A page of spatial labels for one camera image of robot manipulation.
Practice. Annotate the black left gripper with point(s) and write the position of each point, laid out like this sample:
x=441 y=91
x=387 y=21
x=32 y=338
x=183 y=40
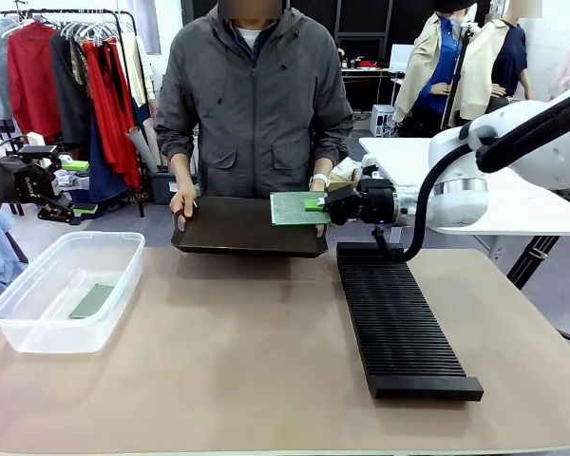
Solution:
x=28 y=183

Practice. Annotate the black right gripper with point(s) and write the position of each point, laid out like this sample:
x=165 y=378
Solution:
x=375 y=204

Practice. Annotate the green perforated PCB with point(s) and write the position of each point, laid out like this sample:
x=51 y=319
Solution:
x=92 y=300
x=290 y=209

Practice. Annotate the black plastic tray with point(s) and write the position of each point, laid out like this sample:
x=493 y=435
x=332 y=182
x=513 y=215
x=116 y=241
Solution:
x=247 y=228

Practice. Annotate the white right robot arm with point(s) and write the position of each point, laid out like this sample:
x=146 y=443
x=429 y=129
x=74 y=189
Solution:
x=461 y=199

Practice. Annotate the person's left forearm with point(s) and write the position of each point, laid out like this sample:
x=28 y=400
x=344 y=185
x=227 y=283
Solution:
x=325 y=166

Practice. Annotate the person's right forearm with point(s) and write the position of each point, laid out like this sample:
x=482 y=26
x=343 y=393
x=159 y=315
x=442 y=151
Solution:
x=180 y=168

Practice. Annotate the person's left hand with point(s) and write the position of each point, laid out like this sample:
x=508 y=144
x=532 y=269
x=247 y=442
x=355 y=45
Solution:
x=320 y=188

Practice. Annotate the person's right hand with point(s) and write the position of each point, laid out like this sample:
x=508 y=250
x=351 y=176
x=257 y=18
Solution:
x=185 y=199

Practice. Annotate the white wristwatch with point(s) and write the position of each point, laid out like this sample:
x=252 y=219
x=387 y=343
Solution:
x=319 y=180

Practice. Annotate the navy blue hanging garment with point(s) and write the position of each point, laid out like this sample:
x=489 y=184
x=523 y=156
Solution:
x=102 y=176

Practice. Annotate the brown cardboard box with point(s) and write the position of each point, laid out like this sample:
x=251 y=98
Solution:
x=347 y=183

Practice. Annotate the red hanging dress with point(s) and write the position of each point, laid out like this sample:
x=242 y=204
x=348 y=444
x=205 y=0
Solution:
x=107 y=119

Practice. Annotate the beige paper roll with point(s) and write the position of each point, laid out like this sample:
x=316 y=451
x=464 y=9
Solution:
x=138 y=142
x=152 y=138

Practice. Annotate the dark grey hanging garment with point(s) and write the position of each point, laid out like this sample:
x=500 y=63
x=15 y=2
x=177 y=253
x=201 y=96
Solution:
x=69 y=104

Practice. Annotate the white side table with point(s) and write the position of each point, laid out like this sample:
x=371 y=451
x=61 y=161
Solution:
x=399 y=157

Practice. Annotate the grey storage bin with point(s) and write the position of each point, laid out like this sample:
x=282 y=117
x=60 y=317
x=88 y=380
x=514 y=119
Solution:
x=164 y=190

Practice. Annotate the white crate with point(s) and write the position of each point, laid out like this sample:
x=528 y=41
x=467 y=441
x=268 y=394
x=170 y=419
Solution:
x=382 y=121

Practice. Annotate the light blue cloth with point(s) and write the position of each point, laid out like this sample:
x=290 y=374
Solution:
x=0 y=266

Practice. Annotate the red hanging shirt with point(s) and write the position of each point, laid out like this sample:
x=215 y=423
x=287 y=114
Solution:
x=33 y=81

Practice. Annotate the person in grey jacket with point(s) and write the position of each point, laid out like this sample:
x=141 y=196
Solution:
x=254 y=119

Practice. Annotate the black slotted PCB rack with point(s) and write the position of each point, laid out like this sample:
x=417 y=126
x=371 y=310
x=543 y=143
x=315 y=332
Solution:
x=399 y=323

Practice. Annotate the cream hanging garment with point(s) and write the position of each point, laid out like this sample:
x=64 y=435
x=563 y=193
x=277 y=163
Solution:
x=135 y=71

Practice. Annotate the clear plastic box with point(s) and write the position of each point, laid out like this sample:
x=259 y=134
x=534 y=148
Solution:
x=52 y=332

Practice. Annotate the white monitor back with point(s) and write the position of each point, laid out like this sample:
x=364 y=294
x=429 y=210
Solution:
x=401 y=57

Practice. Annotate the black stand pole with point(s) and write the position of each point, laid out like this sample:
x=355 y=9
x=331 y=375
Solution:
x=457 y=81

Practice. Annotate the black clothes rack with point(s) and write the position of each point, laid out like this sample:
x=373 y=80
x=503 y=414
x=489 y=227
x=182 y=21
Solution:
x=123 y=11

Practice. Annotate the mannequin beige jacket blue shirt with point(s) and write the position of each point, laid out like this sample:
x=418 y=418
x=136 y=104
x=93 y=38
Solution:
x=427 y=52

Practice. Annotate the black tripod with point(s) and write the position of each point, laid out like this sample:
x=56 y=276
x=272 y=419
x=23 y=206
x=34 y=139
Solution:
x=532 y=256

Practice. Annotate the mannequin cream jacket navy shirt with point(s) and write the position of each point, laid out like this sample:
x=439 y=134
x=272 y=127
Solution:
x=484 y=66

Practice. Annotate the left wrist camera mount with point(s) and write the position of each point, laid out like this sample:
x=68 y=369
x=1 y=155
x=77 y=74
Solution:
x=38 y=149

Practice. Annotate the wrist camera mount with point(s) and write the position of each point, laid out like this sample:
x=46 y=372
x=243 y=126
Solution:
x=369 y=166
x=38 y=149

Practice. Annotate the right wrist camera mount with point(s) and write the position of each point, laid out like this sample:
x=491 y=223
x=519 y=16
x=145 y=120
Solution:
x=369 y=166

